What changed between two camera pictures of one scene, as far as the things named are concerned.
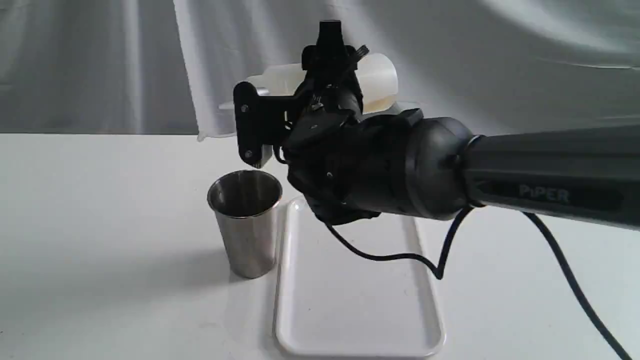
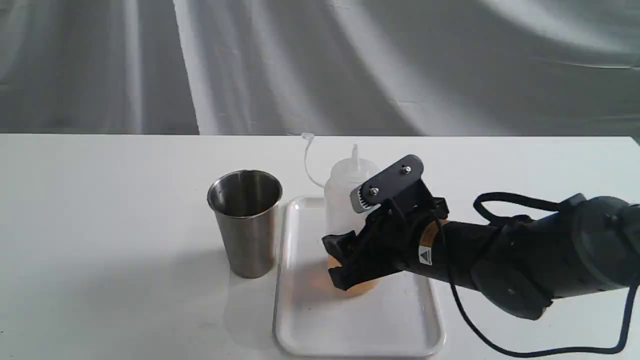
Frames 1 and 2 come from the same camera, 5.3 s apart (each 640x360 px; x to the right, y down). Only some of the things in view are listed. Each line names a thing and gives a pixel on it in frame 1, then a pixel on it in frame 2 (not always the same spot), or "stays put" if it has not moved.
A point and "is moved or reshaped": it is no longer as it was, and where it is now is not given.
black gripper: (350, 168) -> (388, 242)
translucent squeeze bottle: (376, 75) is moved or reshaped
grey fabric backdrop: (166, 66) stays put
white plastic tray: (332, 301) stays put
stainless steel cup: (247, 203) stays put
